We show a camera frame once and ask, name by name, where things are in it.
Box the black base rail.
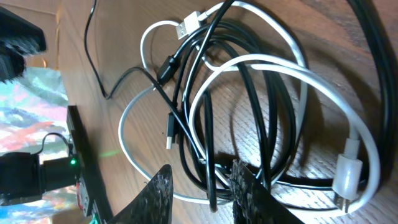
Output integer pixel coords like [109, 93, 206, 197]
[67, 105, 113, 224]

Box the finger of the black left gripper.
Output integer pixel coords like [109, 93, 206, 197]
[1, 7, 47, 83]

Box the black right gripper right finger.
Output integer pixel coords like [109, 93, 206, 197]
[229, 159, 302, 224]

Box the white USB cable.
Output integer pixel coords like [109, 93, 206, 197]
[118, 0, 382, 217]

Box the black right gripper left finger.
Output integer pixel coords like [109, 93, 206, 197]
[108, 164, 173, 224]

